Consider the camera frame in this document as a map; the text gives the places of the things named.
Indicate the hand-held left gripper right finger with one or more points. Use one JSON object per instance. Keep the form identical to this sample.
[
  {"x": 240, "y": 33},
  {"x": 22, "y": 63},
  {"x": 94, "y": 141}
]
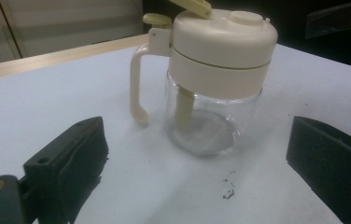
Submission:
[{"x": 332, "y": 165}]

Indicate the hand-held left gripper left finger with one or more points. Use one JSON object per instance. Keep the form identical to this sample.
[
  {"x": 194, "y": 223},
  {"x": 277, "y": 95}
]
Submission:
[{"x": 61, "y": 168}]

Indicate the glass jar with cream lid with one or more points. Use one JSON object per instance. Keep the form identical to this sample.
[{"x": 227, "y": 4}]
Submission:
[{"x": 220, "y": 46}]

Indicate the dark curtain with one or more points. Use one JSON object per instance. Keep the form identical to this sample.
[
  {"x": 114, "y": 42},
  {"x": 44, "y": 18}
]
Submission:
[{"x": 292, "y": 18}]

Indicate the black crumbs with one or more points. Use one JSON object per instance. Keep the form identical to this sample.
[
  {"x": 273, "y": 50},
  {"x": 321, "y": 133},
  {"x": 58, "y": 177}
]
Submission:
[{"x": 229, "y": 194}]

